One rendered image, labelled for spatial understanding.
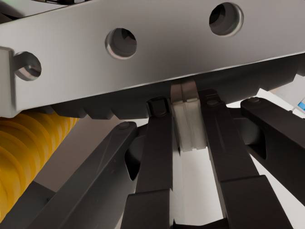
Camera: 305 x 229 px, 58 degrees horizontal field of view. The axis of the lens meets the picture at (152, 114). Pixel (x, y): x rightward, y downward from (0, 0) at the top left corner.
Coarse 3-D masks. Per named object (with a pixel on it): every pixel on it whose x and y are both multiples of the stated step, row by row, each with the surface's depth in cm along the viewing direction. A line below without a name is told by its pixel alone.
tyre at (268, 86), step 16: (128, 32) 20; (256, 64) 20; (272, 64) 20; (288, 64) 20; (304, 64) 20; (208, 80) 21; (224, 80) 21; (240, 80) 20; (256, 80) 20; (272, 80) 20; (288, 80) 21; (96, 96) 22; (112, 96) 22; (128, 96) 22; (144, 96) 22; (224, 96) 21; (240, 96) 21; (48, 112) 23; (64, 112) 23; (80, 112) 23; (96, 112) 22; (112, 112) 23; (128, 112) 22; (144, 112) 22
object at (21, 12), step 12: (0, 0) 20; (12, 0) 20; (24, 0) 20; (36, 0) 20; (48, 0) 21; (60, 0) 21; (72, 0) 22; (84, 0) 21; (0, 12) 20; (12, 12) 20; (24, 12) 20; (36, 12) 20
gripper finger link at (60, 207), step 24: (120, 144) 12; (96, 168) 10; (120, 168) 12; (72, 192) 9; (96, 192) 10; (120, 192) 11; (48, 216) 8; (72, 216) 8; (96, 216) 10; (120, 216) 11
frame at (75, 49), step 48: (96, 0) 11; (144, 0) 11; (192, 0) 11; (240, 0) 11; (288, 0) 11; (0, 48) 12; (48, 48) 12; (96, 48) 12; (144, 48) 12; (192, 48) 12; (240, 48) 11; (288, 48) 11; (0, 96) 13; (48, 96) 13
